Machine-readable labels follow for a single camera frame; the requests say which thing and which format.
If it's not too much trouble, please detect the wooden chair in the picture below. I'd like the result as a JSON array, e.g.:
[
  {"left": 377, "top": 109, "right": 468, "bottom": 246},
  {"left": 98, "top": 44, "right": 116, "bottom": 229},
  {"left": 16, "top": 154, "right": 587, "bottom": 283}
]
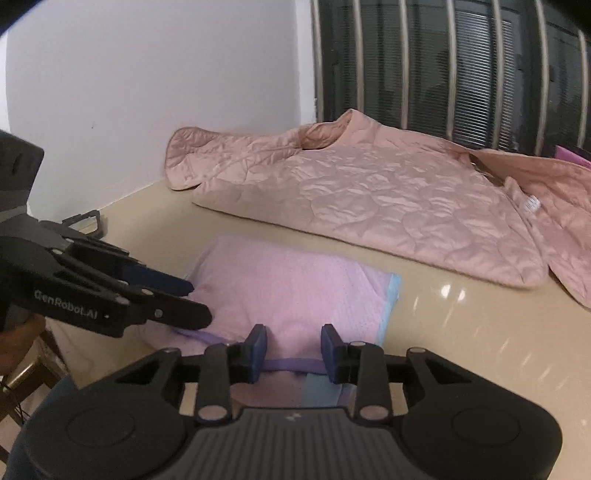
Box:
[{"left": 0, "top": 318, "right": 71, "bottom": 425}]

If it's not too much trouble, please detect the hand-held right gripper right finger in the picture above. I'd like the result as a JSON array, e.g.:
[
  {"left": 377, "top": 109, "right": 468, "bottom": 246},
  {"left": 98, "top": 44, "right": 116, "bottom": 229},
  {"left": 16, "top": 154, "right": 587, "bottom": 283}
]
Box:
[{"left": 321, "top": 324, "right": 472, "bottom": 423}]

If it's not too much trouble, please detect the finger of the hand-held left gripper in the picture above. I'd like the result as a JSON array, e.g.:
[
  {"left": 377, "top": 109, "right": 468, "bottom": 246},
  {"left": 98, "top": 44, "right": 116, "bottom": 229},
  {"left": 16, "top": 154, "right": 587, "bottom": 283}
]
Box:
[
  {"left": 41, "top": 220, "right": 195, "bottom": 299},
  {"left": 52, "top": 250, "right": 214, "bottom": 332}
]

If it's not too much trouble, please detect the magenta flat box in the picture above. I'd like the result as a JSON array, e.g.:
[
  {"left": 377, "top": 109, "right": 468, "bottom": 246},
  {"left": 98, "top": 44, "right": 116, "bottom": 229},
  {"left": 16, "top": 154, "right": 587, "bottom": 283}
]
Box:
[{"left": 554, "top": 145, "right": 591, "bottom": 164}]

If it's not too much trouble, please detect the window with metal bars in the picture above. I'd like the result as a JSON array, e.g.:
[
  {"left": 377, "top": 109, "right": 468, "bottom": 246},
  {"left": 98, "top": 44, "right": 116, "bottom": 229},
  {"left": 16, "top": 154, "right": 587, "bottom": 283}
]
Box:
[{"left": 310, "top": 0, "right": 591, "bottom": 158}]

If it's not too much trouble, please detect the pink quilted jacket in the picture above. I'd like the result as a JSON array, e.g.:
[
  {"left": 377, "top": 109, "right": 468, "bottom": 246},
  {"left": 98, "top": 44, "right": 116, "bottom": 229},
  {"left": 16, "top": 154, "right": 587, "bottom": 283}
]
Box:
[{"left": 164, "top": 109, "right": 591, "bottom": 310}]

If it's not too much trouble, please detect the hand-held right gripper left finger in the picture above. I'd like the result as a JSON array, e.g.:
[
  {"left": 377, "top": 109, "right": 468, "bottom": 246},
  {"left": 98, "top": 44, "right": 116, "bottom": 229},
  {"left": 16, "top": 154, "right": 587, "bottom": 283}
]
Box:
[{"left": 115, "top": 324, "right": 269, "bottom": 423}]

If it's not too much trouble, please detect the pink blue purple-trimmed vest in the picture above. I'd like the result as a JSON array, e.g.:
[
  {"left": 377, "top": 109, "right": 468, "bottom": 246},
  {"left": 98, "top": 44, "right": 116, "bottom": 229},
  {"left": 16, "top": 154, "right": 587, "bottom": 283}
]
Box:
[{"left": 139, "top": 233, "right": 402, "bottom": 409}]

